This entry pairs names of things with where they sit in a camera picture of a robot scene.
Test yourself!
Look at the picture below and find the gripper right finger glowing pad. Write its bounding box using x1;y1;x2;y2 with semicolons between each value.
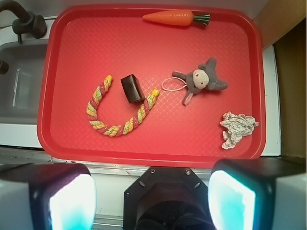
208;158;307;230

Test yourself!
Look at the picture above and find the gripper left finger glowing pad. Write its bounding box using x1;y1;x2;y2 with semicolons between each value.
0;163;97;230

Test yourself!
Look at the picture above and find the crumpled white paper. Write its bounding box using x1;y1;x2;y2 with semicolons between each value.
220;111;260;150

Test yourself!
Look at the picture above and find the grey sink basin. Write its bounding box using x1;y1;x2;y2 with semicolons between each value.
0;39;48;125

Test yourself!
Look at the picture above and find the grey plush animal toy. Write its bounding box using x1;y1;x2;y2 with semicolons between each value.
172;57;228;106

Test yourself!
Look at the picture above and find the red plastic tray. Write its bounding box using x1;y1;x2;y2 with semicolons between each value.
37;5;266;168

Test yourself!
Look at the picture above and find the dark brown block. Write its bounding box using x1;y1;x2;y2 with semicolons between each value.
121;74;145;104

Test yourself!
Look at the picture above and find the dark metal faucet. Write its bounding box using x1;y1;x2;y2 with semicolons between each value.
0;0;47;44

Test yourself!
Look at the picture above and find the orange toy carrot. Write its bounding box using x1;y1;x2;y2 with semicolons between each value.
142;10;211;26

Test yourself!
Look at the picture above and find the multicoloured rope toy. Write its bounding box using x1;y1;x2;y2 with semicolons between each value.
86;75;160;137

